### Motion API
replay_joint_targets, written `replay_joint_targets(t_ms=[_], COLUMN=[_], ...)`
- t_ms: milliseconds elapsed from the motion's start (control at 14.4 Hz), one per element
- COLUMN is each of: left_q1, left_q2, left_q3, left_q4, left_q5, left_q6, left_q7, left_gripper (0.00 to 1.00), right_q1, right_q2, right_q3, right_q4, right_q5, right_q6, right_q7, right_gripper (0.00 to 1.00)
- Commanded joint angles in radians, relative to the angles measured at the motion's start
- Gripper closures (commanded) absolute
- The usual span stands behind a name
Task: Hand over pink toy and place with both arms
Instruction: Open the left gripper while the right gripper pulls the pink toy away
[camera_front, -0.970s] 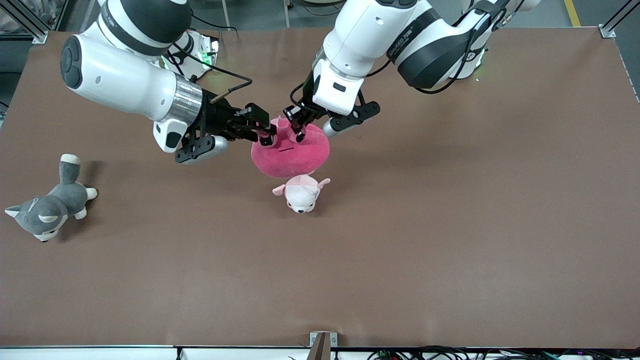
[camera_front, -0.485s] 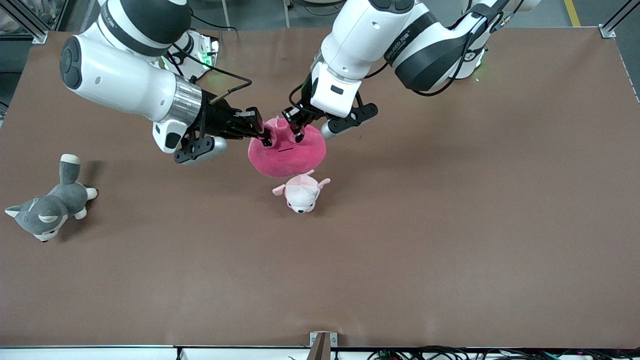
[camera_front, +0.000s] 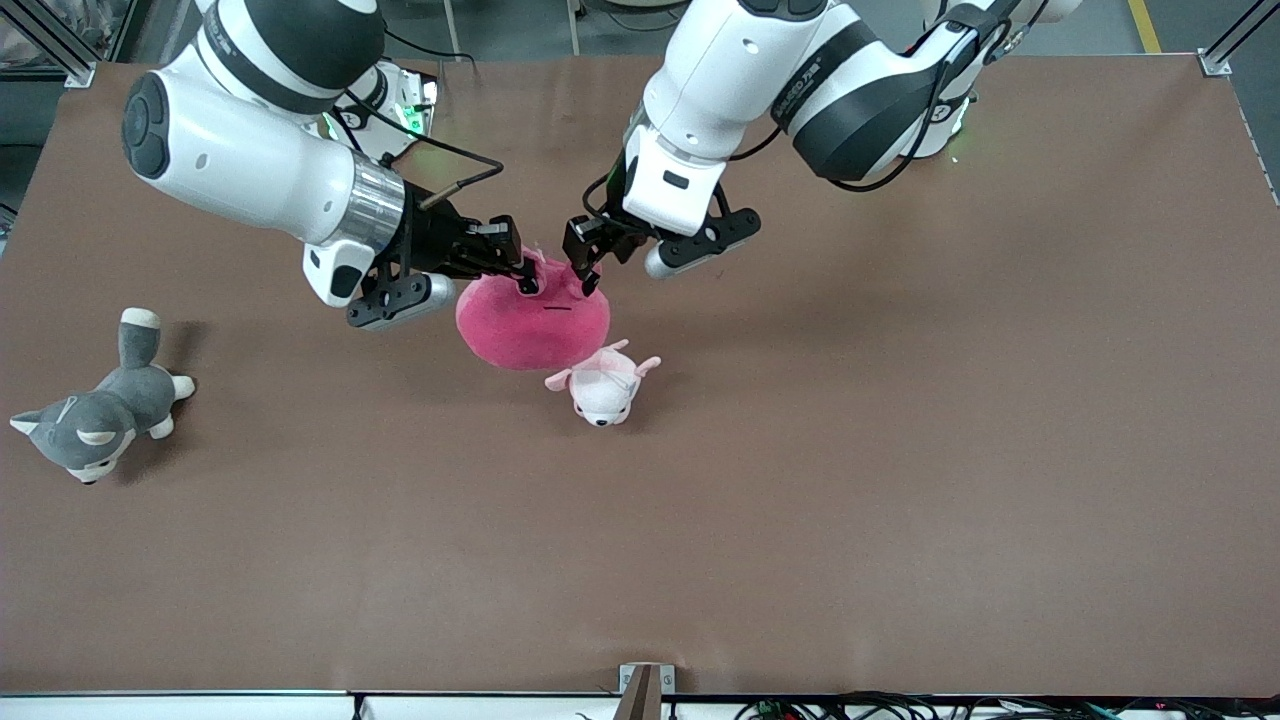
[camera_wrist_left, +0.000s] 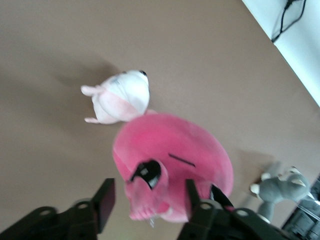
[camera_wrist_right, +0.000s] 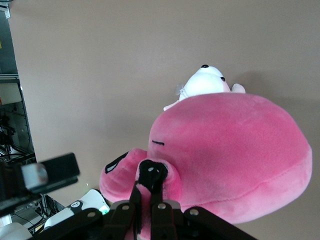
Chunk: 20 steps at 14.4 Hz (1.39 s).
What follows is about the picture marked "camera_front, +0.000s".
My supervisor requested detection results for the hot pink plush toy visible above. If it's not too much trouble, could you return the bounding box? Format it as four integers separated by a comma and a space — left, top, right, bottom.
455, 248, 612, 372

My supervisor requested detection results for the pale pink white plush toy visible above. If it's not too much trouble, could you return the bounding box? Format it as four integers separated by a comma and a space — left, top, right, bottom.
545, 340, 662, 428

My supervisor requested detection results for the grey white husky plush toy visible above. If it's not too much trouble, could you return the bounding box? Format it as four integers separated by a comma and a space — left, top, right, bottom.
10, 308, 196, 486

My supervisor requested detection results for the brown paper table cover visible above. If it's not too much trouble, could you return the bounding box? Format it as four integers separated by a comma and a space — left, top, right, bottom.
0, 52, 1280, 698

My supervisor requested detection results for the white table edge strip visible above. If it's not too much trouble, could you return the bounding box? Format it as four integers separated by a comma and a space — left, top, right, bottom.
0, 690, 1280, 720

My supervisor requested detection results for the right arm base black cable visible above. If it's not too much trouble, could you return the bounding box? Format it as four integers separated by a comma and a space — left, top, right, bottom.
383, 30, 477, 67

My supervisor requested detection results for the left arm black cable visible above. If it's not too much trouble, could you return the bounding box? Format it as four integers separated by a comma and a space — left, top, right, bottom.
728, 0, 1051, 193

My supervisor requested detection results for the grey metal camera bracket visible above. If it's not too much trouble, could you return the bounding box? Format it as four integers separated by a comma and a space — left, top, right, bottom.
619, 663, 676, 720

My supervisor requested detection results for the tangled black cable bundle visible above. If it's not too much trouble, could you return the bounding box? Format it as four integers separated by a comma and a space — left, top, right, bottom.
735, 690, 1280, 720

